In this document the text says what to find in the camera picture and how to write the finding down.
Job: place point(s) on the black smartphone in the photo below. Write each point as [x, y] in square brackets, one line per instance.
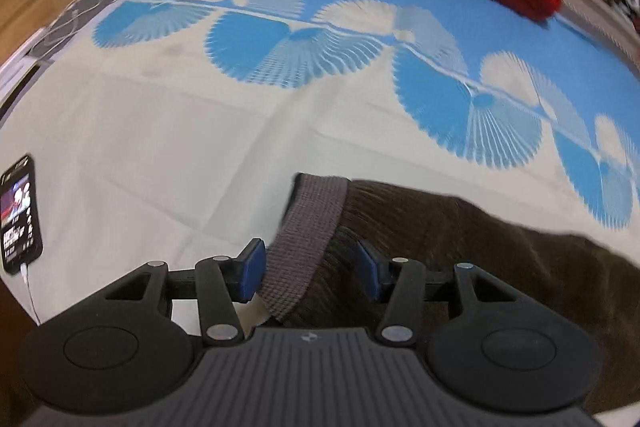
[21, 240]

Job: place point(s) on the dark brown corduroy pants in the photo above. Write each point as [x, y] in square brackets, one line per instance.
[310, 278]

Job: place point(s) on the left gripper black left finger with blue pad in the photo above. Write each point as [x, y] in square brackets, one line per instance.
[139, 338]

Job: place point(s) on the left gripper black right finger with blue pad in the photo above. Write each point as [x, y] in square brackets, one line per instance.
[484, 341]

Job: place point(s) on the blue white patterned bed sheet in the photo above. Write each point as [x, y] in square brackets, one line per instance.
[173, 130]

